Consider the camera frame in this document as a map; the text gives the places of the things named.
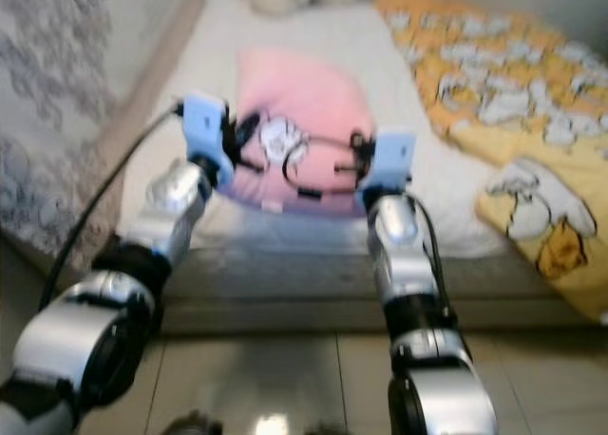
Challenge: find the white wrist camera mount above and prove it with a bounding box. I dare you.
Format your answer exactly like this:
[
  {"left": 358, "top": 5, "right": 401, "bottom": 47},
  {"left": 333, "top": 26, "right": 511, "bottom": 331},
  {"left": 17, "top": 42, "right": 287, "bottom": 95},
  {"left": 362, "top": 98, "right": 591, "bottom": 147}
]
[
  {"left": 361, "top": 131, "right": 417, "bottom": 208},
  {"left": 180, "top": 93, "right": 229, "bottom": 184}
]

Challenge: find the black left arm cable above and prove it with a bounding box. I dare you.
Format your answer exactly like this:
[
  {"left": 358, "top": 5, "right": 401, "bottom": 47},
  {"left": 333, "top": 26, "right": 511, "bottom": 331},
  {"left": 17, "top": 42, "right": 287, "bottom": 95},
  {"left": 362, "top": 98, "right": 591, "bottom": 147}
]
[{"left": 62, "top": 103, "right": 186, "bottom": 284}]

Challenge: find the pink plush cushion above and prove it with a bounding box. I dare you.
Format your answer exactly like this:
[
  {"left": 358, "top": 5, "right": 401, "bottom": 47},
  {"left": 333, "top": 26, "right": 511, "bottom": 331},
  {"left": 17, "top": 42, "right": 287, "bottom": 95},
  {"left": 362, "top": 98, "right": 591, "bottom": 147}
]
[{"left": 233, "top": 47, "right": 381, "bottom": 216}]

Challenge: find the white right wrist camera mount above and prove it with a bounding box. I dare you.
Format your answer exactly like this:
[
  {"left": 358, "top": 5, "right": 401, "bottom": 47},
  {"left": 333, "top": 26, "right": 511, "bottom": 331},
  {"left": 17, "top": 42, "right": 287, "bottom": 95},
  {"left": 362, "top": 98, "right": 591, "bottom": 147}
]
[{"left": 361, "top": 131, "right": 417, "bottom": 208}]

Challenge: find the white printed wall panel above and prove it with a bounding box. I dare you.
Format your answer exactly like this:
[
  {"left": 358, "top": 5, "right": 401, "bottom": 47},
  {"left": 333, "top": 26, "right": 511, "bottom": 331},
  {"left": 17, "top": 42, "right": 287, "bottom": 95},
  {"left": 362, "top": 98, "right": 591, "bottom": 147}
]
[{"left": 0, "top": 0, "right": 200, "bottom": 284}]

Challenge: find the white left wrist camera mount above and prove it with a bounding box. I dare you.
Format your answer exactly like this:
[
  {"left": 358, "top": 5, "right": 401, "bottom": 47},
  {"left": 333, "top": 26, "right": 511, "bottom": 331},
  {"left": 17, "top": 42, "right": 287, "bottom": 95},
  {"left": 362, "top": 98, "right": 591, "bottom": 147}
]
[{"left": 180, "top": 93, "right": 229, "bottom": 184}]

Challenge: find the white quilted bed mattress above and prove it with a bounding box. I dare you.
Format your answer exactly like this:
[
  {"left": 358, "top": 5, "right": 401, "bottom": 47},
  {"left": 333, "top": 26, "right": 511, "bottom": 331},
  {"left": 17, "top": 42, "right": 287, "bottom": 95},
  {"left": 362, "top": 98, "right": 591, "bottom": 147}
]
[{"left": 152, "top": 0, "right": 514, "bottom": 260}]

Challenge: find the orange egg-print blanket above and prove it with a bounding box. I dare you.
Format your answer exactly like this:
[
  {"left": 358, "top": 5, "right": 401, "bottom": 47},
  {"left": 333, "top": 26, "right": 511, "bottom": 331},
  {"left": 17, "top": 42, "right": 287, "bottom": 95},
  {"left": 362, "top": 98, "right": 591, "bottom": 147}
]
[{"left": 375, "top": 0, "right": 608, "bottom": 322}]

